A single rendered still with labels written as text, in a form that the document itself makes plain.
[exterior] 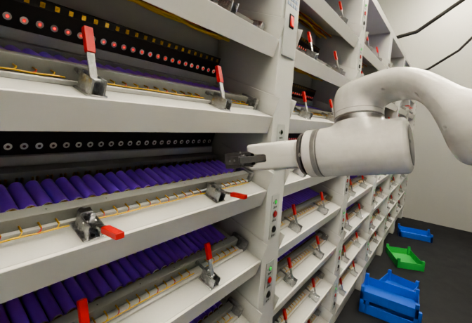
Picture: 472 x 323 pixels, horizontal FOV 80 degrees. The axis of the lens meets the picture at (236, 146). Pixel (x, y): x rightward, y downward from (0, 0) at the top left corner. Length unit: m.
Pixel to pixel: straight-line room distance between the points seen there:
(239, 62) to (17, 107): 0.57
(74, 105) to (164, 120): 0.14
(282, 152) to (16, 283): 0.39
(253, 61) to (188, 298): 0.58
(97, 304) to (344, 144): 0.48
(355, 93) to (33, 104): 0.43
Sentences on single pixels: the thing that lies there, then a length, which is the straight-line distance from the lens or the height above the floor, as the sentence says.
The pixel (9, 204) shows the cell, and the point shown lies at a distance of 0.47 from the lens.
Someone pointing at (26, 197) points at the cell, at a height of 0.98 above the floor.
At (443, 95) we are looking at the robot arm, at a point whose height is 1.15.
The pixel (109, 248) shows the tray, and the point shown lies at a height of 0.91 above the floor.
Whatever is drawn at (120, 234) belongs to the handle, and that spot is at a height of 0.96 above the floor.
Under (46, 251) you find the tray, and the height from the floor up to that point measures 0.94.
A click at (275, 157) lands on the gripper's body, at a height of 1.05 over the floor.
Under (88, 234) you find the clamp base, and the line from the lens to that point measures 0.44.
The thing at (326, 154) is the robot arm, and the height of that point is 1.06.
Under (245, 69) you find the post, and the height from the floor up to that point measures 1.24.
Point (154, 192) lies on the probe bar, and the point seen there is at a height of 0.97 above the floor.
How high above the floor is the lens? 1.11
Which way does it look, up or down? 5 degrees down
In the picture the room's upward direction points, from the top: 4 degrees clockwise
